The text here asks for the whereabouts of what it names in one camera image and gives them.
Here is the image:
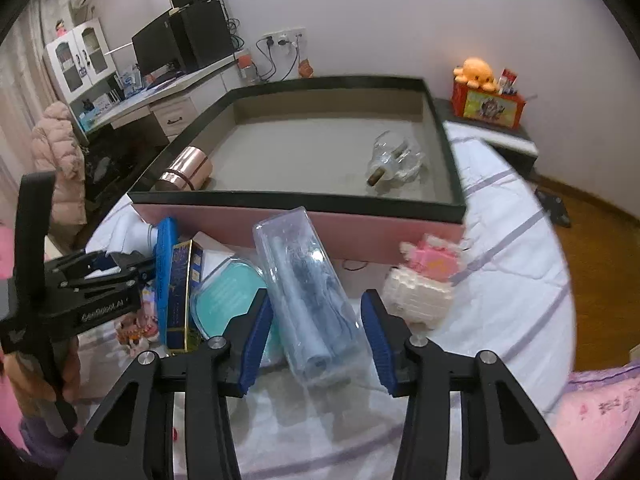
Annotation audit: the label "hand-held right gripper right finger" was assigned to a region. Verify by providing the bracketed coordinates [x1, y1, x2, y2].
[360, 288, 596, 480]

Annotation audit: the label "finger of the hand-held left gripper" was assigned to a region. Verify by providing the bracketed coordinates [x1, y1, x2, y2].
[46, 250, 123, 276]
[59, 256, 157, 295]

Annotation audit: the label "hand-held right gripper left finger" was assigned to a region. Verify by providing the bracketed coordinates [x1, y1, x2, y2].
[55, 287, 274, 480]

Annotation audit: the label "long blue bar box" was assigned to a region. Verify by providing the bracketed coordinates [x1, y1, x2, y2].
[154, 217, 180, 347]

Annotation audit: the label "teal round compact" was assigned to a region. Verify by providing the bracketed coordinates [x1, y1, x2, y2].
[190, 257, 281, 368]

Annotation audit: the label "white astronaut figure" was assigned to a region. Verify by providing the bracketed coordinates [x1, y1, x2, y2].
[383, 265, 455, 332]

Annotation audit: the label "dark blue gold-trimmed box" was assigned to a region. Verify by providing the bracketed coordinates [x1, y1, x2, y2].
[161, 240, 206, 354]

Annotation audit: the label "clear plastic case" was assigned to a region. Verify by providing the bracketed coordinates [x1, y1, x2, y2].
[252, 206, 371, 389]

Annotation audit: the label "pink block toy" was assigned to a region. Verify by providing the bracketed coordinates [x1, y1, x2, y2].
[399, 234, 466, 287]

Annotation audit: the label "rose gold metal cylinder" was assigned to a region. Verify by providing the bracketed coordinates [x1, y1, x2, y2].
[155, 146, 214, 192]

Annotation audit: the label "clear glass bottle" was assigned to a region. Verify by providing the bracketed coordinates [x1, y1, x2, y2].
[366, 130, 427, 187]

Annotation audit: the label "black-rimmed pink storage box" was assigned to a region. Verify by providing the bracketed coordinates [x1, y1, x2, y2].
[127, 75, 468, 262]

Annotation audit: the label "person's left hand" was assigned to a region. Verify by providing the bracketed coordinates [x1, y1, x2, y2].
[10, 336, 82, 402]

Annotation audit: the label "small colourful cartoon figurine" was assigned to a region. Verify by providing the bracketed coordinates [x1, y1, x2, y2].
[116, 285, 162, 347]

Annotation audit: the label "pink down jacket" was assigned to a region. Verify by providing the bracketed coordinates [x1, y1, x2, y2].
[31, 101, 89, 227]

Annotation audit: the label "black desk chair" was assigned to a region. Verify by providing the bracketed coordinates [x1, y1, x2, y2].
[80, 127, 171, 201]

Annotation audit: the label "white desk with drawers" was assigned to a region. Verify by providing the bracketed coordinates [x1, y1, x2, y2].
[75, 52, 242, 147]

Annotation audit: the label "white curtain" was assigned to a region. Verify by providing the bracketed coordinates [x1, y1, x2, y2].
[0, 0, 57, 173]

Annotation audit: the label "white glass-door cabinet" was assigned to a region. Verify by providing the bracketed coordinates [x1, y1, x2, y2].
[45, 17, 119, 97]

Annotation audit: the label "black bathroom scale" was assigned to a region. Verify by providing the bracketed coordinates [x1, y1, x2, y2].
[533, 187, 571, 229]

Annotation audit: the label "black computer monitor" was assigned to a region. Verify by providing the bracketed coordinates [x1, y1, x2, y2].
[131, 12, 182, 77]

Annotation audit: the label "pink printed pillow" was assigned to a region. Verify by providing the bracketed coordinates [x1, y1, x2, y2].
[549, 359, 640, 480]

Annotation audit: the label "low black white cabinet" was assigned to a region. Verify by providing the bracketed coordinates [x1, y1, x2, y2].
[432, 97, 540, 182]

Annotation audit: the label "bottle with orange cap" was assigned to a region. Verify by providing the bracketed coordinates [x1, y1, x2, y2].
[236, 48, 259, 86]

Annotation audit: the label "black computer tower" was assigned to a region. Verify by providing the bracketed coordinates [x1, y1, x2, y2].
[170, 0, 235, 74]

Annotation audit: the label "red printed box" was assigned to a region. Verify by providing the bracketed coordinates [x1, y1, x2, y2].
[451, 80, 527, 131]

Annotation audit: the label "orange octopus plush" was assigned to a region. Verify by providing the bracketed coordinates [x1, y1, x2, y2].
[453, 57, 497, 92]

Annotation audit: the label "small items in red box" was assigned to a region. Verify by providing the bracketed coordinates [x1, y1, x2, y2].
[497, 67, 522, 97]

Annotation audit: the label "black charging cables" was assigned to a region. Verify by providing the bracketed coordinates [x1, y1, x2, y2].
[255, 35, 301, 83]

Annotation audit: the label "white wall outlet strip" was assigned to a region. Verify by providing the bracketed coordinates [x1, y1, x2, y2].
[262, 29, 306, 47]

